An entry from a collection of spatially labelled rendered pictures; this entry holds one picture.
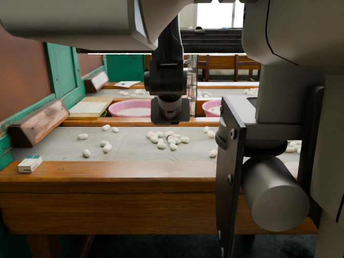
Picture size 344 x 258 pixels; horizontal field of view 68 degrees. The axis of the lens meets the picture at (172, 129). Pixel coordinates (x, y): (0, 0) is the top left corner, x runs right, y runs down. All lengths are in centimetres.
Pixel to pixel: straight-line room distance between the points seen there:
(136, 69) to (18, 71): 277
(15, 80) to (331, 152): 86
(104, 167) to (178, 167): 20
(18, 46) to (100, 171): 48
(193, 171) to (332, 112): 53
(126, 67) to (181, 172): 305
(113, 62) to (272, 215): 353
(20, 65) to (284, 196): 87
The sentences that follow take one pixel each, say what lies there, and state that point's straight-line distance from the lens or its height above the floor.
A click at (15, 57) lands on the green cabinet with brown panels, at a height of 103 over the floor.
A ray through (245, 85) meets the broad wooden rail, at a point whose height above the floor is 76.
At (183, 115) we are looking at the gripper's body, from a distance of 67.
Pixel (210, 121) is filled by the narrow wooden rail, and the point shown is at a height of 76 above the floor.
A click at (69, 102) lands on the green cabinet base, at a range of 125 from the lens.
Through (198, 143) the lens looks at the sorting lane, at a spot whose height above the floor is 74.
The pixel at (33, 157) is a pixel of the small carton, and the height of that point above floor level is 79.
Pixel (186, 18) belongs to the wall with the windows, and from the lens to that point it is 590.
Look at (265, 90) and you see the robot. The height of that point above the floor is 107.
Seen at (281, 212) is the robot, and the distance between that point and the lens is 22.
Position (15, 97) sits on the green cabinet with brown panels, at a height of 92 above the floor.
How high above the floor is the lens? 112
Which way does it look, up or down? 22 degrees down
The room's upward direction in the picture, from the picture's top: straight up
